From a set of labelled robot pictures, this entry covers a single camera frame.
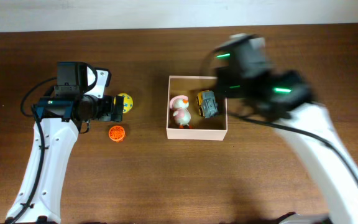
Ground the grey yellow toy truck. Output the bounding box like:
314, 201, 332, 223
197, 90, 219, 118

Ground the white duck toy pink hat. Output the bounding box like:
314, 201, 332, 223
169, 95, 191, 129

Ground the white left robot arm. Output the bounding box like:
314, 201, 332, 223
5, 62, 124, 223

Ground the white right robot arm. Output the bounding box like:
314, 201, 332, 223
209, 34, 358, 223

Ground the yellow ball with blue letters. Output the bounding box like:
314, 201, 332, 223
118, 93, 134, 114

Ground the orange lattice ball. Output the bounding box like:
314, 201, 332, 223
108, 125, 126, 142

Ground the pink open cardboard box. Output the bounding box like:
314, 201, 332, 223
166, 76, 228, 141

